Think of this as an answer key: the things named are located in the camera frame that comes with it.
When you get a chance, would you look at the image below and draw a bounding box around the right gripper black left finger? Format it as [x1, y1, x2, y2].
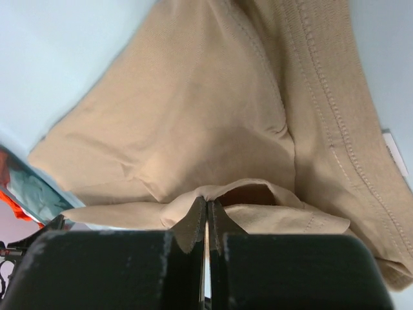
[171, 197, 207, 309]

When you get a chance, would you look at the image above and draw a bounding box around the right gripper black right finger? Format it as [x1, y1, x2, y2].
[208, 200, 247, 309]

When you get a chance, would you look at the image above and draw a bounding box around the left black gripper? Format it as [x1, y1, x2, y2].
[1, 215, 66, 300]

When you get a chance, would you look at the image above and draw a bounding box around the beige t shirt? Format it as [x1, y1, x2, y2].
[28, 1, 412, 291]

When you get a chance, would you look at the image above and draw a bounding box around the teal plastic laundry basket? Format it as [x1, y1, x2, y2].
[1, 145, 83, 227]

